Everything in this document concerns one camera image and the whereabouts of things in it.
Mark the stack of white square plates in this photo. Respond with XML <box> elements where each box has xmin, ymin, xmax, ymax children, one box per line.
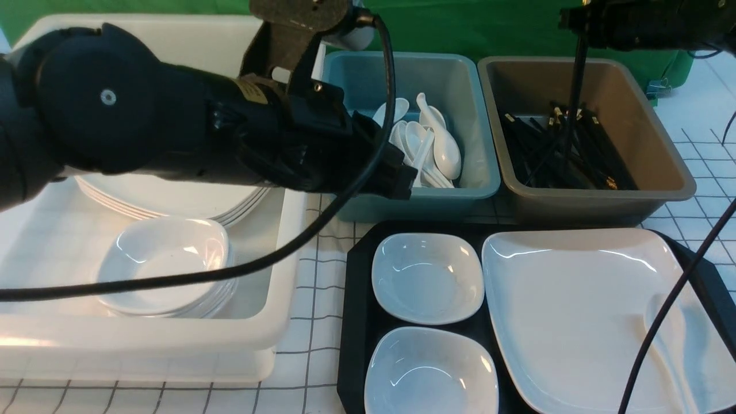
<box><xmin>75</xmin><ymin>175</ymin><xmax>269</xmax><ymax>227</ymax></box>

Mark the brown plastic bin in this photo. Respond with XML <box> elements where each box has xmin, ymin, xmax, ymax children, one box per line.
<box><xmin>478</xmin><ymin>57</ymin><xmax>697</xmax><ymax>227</ymax></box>

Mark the stack of white small dishes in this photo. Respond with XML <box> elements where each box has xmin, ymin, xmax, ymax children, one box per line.
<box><xmin>95</xmin><ymin>217</ymin><xmax>239</xmax><ymax>318</ymax></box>

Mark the white small dish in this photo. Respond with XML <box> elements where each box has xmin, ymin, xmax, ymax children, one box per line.
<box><xmin>371</xmin><ymin>233</ymin><xmax>485</xmax><ymax>325</ymax></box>
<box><xmin>365</xmin><ymin>327</ymin><xmax>500</xmax><ymax>413</ymax></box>

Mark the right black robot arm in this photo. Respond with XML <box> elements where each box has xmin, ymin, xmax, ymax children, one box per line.
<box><xmin>559</xmin><ymin>1</ymin><xmax>735</xmax><ymax>55</ymax></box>

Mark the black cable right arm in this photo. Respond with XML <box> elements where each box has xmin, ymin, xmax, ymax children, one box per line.
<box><xmin>618</xmin><ymin>198</ymin><xmax>736</xmax><ymax>414</ymax></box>

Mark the white plastic tub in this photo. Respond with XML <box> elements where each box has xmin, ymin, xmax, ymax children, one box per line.
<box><xmin>2</xmin><ymin>14</ymin><xmax>299</xmax><ymax>387</ymax></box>

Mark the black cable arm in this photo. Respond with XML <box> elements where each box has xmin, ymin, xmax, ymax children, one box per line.
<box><xmin>618</xmin><ymin>198</ymin><xmax>736</xmax><ymax>414</ymax></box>
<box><xmin>0</xmin><ymin>14</ymin><xmax>397</xmax><ymax>302</ymax></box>

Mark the white spoons pile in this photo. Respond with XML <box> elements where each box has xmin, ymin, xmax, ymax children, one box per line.
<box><xmin>389</xmin><ymin>93</ymin><xmax>462</xmax><ymax>189</ymax></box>

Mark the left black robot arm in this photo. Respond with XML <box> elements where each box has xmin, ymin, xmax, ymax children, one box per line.
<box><xmin>2</xmin><ymin>23</ymin><xmax>416</xmax><ymax>209</ymax></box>

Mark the teal plastic bin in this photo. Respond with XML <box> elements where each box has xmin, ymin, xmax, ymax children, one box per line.
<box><xmin>321</xmin><ymin>51</ymin><xmax>501</xmax><ymax>223</ymax></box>

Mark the white ceramic soup spoon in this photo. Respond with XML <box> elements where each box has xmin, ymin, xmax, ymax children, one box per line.
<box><xmin>651</xmin><ymin>301</ymin><xmax>699</xmax><ymax>413</ymax></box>

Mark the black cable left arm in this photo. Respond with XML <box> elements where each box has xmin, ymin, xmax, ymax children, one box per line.
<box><xmin>0</xmin><ymin>14</ymin><xmax>397</xmax><ymax>302</ymax></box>

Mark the blue binder clip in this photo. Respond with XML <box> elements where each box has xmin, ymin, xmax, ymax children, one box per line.
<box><xmin>645</xmin><ymin>78</ymin><xmax>673</xmax><ymax>101</ymax></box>

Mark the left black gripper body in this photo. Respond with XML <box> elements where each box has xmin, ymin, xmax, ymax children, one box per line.
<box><xmin>232</xmin><ymin>74</ymin><xmax>382</xmax><ymax>194</ymax></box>

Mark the black chopsticks pile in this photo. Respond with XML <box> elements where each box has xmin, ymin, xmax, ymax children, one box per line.
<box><xmin>499</xmin><ymin>101</ymin><xmax>639</xmax><ymax>191</ymax></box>

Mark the large white square plate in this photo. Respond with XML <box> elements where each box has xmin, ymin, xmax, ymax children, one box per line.
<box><xmin>482</xmin><ymin>228</ymin><xmax>734</xmax><ymax>413</ymax></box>

